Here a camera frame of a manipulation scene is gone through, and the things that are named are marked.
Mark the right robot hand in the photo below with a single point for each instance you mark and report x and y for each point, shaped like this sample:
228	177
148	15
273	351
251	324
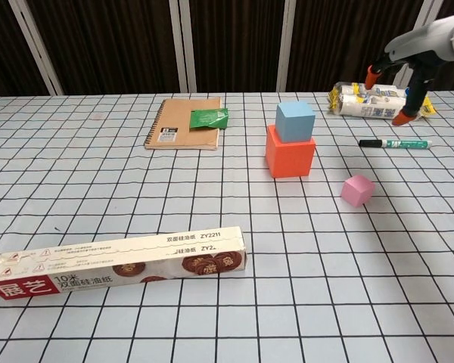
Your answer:
423	39

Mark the blue foam cube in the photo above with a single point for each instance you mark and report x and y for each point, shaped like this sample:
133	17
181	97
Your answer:
293	123

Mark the small pink foam cube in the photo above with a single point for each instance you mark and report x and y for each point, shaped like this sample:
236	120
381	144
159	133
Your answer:
357	191

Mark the white yellow snack bag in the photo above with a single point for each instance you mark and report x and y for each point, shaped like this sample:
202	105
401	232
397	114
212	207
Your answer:
374	106

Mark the green white marker pen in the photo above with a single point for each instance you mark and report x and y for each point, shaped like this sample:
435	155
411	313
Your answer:
405	143

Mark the large orange foam cube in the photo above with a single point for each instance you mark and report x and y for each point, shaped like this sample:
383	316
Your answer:
287	159

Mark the green foil packet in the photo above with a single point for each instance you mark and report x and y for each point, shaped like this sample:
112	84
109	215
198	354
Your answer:
208	119

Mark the brown spiral notebook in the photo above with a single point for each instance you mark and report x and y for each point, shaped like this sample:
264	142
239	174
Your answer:
174	117

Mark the dark folding partition screen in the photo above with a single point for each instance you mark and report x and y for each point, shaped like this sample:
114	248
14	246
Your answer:
117	41

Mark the long baking paper box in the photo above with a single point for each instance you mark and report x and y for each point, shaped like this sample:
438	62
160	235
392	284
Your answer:
98	261

